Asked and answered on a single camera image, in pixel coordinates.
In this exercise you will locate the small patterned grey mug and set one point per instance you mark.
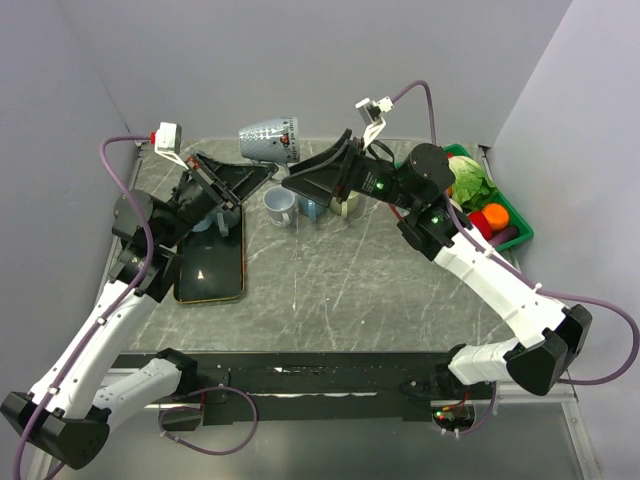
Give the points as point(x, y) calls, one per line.
point(275, 141)

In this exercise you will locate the purple eggplant toy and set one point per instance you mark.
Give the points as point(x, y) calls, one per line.
point(505, 238)

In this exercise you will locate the black serving tray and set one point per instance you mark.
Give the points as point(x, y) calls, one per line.
point(212, 267)

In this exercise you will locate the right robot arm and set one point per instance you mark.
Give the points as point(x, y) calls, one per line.
point(548, 335)

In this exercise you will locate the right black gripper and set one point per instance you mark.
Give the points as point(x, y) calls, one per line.
point(331, 173)

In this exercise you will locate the white grey mug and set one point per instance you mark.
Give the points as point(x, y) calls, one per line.
point(281, 205)

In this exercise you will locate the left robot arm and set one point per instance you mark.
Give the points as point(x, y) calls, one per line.
point(67, 413)

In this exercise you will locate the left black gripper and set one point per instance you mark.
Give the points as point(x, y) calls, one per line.
point(234, 183)

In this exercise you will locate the green cabbage toy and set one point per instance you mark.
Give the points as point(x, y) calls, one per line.
point(472, 188)

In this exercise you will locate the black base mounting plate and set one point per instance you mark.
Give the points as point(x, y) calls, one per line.
point(297, 386)

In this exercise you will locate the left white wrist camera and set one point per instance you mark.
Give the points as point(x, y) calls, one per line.
point(166, 140)

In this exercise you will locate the light blue faceted mug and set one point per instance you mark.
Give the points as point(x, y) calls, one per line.
point(203, 225)

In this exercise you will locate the green plastic basket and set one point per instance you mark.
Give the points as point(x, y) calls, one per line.
point(434, 227)

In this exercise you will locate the orange toy fruit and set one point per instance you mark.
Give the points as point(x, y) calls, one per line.
point(497, 216)

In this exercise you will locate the dark grey mug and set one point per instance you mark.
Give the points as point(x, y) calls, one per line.
point(225, 220)

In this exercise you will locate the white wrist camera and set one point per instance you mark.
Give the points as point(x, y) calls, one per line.
point(166, 140)
point(372, 112)

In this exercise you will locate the pale green mug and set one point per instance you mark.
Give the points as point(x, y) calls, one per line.
point(346, 207)

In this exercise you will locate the red bell pepper toy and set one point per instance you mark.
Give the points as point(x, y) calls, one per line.
point(478, 219)

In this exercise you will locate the blue mug orange inside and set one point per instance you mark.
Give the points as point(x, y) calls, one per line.
point(310, 208)

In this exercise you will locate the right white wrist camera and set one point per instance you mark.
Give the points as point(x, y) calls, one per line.
point(372, 112)

